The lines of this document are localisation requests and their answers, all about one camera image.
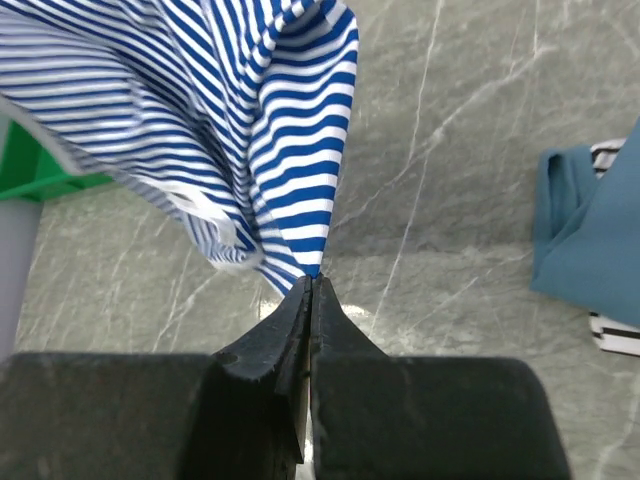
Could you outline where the green plastic bin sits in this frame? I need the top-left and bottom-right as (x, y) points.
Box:
(1, 121), (112, 202)

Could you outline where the teal tank top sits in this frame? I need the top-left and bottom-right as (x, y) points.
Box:
(530, 129), (639, 326)

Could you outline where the navy white striped tank top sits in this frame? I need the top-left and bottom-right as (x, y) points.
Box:
(1, 1), (359, 292)

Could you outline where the black white striped tank top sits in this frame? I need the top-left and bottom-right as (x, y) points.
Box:
(589, 139), (640, 357)

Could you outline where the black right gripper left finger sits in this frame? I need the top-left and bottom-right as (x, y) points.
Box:
(1, 278), (310, 479)

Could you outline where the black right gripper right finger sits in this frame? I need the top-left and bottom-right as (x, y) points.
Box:
(311, 277), (570, 479)

